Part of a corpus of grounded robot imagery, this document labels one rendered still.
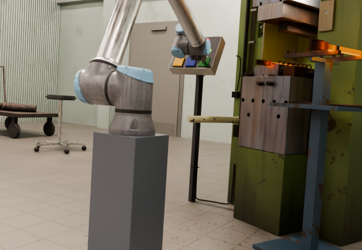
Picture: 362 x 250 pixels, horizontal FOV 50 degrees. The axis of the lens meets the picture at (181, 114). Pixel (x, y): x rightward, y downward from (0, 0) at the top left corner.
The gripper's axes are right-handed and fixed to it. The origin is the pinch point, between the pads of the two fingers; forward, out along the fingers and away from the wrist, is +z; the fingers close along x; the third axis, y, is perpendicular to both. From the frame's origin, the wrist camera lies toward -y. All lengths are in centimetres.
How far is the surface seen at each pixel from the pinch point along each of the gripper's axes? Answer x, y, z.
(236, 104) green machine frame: 15.3, 11.8, 37.5
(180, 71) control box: -19.1, 6.2, 5.4
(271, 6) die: 45, -27, -19
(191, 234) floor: 23, 112, 11
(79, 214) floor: -48, 119, -2
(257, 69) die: 38.2, 4.7, 3.2
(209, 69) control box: 4.9, 6.2, 2.7
